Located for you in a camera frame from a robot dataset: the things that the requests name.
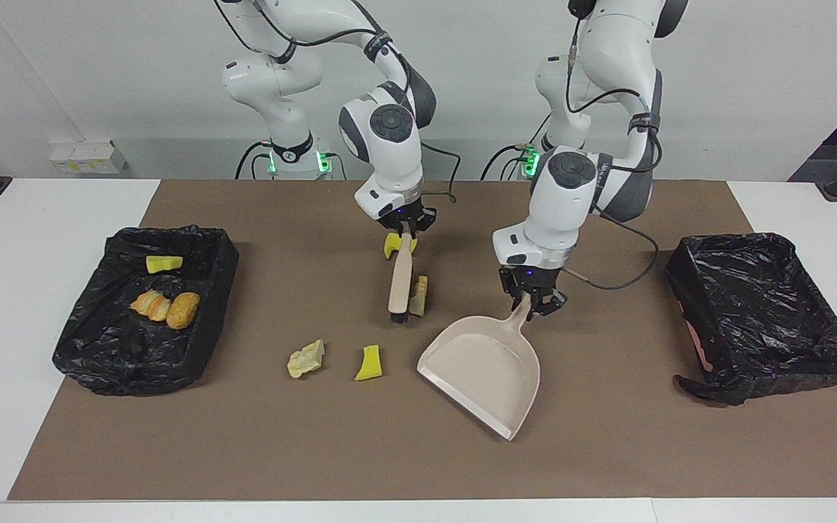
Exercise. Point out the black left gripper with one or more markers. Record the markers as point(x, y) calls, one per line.
point(531, 280)

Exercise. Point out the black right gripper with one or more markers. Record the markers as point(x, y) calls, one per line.
point(407, 221)

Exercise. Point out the yellow notched sponge piece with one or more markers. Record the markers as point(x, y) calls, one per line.
point(389, 247)

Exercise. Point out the beige hand brush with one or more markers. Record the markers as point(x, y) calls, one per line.
point(400, 276)

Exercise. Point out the pale bread chunk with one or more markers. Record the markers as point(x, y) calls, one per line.
point(304, 360)
point(421, 290)

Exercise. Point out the beige plastic dustpan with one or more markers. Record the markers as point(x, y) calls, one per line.
point(484, 370)

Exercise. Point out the brown bread roll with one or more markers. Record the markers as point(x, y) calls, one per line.
point(183, 310)

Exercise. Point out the yellow sponge chunk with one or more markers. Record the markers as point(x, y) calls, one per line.
point(164, 264)

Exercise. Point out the striped croissant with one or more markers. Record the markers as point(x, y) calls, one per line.
point(151, 303)

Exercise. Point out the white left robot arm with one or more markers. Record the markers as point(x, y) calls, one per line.
point(564, 196)

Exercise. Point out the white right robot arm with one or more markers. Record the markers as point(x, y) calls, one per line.
point(389, 145)

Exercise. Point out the black bag lined pink bin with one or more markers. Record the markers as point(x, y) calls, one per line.
point(753, 305)

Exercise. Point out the yellow curved sponge strip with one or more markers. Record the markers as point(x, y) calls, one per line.
point(369, 367)

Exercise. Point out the brown table mat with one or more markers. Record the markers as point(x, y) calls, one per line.
point(418, 465)

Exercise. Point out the white wall socket box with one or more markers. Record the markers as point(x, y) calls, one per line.
point(88, 158)

